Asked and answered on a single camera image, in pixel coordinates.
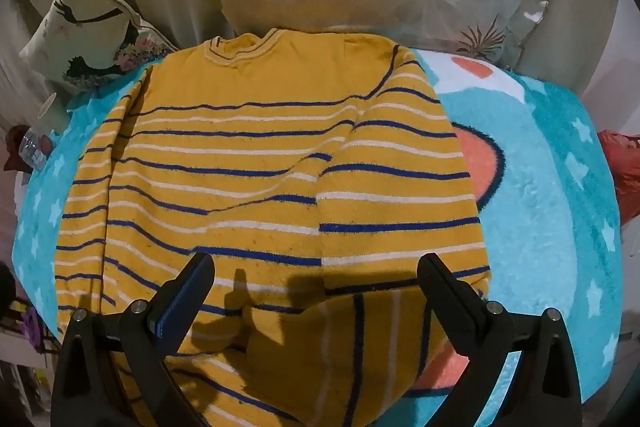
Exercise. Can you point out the dark red cloth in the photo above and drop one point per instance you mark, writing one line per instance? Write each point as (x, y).
(15, 147)

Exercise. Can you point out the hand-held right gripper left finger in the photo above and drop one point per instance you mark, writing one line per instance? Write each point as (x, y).
(184, 298)

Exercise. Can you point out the teal printed blanket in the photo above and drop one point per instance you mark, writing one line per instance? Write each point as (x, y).
(540, 207)

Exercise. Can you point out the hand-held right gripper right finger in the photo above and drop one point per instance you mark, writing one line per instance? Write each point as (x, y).
(446, 297)

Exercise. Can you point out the bird print cushion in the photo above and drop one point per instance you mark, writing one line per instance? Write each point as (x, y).
(85, 37)

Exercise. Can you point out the clear plastic bottle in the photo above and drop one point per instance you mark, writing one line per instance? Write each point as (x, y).
(34, 151)

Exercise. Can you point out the yellow striped sweater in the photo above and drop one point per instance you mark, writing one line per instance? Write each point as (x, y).
(250, 167)

